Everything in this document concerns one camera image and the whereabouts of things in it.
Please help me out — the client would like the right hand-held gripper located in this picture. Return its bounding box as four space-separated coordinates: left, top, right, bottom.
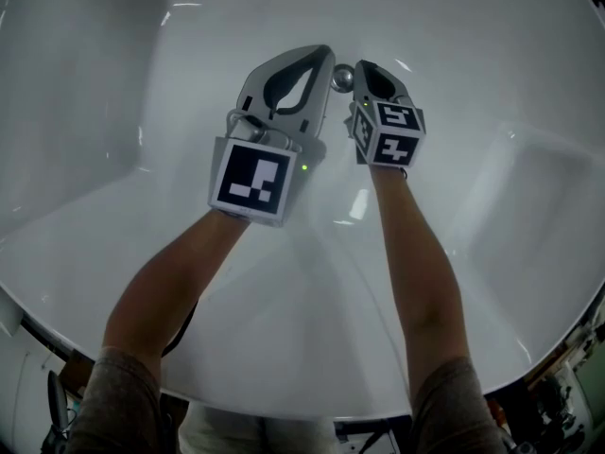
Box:
342 60 427 170

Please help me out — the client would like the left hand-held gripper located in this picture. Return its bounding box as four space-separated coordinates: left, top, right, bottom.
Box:
206 44 337 230

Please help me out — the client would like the chrome bathtub drain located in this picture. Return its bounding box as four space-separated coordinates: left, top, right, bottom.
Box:
331 63 357 95

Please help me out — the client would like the person's right forearm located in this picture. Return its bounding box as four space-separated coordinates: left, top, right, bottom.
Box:
368 165 474 377

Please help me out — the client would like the person's left forearm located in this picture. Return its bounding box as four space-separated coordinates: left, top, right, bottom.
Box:
101 208 251 363

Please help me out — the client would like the white bathtub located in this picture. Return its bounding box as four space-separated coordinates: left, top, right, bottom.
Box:
0 0 605 420

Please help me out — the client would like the person's grey printed t-shirt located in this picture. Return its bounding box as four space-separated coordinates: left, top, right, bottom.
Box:
65 345 510 454

